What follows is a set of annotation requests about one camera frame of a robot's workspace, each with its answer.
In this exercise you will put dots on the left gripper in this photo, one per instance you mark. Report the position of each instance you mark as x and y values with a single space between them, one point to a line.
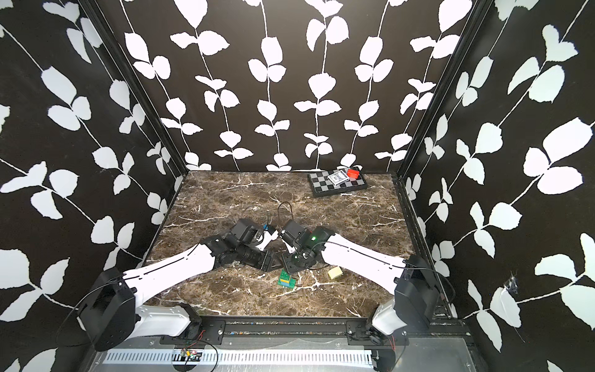
268 260

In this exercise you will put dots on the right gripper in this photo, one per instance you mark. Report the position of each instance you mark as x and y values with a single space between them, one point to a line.
290 267

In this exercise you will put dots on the long green lego brick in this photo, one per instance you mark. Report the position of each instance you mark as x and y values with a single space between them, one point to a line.
290 283

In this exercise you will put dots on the cream lego brick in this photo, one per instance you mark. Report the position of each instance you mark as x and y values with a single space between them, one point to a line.
335 273

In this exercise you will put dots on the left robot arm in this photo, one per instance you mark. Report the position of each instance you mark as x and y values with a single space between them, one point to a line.
115 308

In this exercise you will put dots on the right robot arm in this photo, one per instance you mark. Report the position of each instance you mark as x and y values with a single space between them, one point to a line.
412 282

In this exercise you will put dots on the black white chessboard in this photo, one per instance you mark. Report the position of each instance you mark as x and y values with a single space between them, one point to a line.
326 183

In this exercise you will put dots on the playing card deck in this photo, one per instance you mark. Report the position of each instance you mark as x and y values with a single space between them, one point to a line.
338 177

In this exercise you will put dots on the red block on chessboard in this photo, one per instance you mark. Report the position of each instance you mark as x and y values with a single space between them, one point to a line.
353 174

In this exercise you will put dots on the small circuit board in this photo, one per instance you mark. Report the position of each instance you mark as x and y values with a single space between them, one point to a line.
187 357

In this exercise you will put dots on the white perforated strip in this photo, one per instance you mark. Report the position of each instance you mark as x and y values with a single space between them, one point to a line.
347 358

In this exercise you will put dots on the black mounting rail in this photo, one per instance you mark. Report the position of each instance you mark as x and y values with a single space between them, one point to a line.
357 331

